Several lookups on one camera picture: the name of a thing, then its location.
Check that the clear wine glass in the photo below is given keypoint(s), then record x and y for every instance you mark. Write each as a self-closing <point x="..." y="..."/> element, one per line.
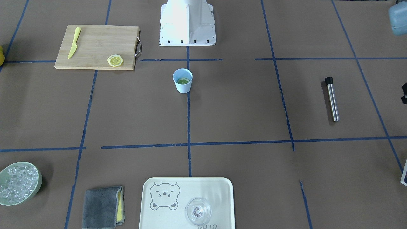
<point x="198" y="211"/>

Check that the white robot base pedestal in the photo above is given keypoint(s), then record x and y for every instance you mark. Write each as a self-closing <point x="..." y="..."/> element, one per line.
<point x="187" y="23"/>

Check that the lemon slice on board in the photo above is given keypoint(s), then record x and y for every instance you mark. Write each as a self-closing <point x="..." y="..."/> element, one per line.
<point x="115" y="60"/>

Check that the grey folded cloth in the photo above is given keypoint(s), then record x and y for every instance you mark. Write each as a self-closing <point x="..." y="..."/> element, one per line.
<point x="103" y="208"/>

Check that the light blue cup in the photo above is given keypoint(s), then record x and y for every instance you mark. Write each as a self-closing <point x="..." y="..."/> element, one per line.
<point x="179" y="73"/>

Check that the yellow plastic knife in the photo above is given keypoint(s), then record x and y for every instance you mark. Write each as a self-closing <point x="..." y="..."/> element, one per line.
<point x="74" y="43"/>

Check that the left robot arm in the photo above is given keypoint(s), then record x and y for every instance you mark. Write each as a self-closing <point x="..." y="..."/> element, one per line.
<point x="398" y="18"/>

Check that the green bowl of ice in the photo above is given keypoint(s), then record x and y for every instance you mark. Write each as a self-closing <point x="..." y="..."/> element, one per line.
<point x="20" y="182"/>

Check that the yellow lemon slice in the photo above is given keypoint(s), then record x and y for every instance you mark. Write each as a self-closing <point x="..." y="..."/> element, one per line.
<point x="183" y="81"/>

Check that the whole yellow lemon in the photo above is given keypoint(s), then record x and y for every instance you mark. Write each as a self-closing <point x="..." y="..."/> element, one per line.
<point x="2" y="56"/>

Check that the steel muddler black tip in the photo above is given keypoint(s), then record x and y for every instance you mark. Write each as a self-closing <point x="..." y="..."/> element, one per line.
<point x="332" y="99"/>

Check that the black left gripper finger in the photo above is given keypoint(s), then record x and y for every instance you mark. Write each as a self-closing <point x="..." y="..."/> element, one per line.
<point x="404" y="97"/>

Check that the white bear tray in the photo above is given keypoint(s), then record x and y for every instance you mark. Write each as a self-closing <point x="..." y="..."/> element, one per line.
<point x="187" y="203"/>

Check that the wooden cutting board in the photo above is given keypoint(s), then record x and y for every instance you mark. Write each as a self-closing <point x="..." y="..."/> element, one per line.
<point x="96" y="43"/>

